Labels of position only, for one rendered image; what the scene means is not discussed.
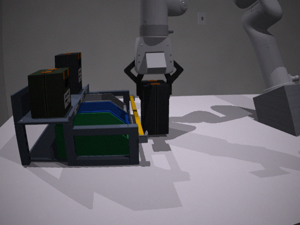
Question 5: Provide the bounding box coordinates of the yellow bar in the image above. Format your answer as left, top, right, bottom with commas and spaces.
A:
130, 96, 144, 135

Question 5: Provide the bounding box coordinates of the blue open bin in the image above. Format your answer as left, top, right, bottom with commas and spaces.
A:
77, 101, 130, 124

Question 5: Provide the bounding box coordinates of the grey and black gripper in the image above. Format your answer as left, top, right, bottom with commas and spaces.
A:
124, 36, 184, 99

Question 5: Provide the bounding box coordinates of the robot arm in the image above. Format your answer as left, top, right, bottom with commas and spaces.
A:
139, 0, 300, 93

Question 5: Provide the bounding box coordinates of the green open bin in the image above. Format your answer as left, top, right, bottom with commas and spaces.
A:
54, 112, 129, 158

